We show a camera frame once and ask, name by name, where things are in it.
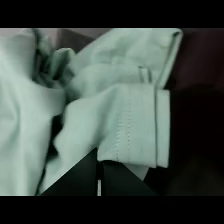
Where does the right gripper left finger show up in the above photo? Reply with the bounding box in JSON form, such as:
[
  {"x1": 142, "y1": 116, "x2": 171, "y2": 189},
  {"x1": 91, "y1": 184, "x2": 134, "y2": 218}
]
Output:
[{"x1": 40, "y1": 147, "x2": 99, "y2": 197}]

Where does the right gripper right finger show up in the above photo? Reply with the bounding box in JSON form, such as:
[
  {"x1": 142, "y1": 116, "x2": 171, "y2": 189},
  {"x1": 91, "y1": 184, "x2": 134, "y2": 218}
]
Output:
[{"x1": 100, "y1": 160, "x2": 158, "y2": 197}]

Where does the pale green shirt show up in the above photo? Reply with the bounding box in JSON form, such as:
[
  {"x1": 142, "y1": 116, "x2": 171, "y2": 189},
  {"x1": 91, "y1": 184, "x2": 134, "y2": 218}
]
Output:
[{"x1": 0, "y1": 28, "x2": 184, "y2": 197}]

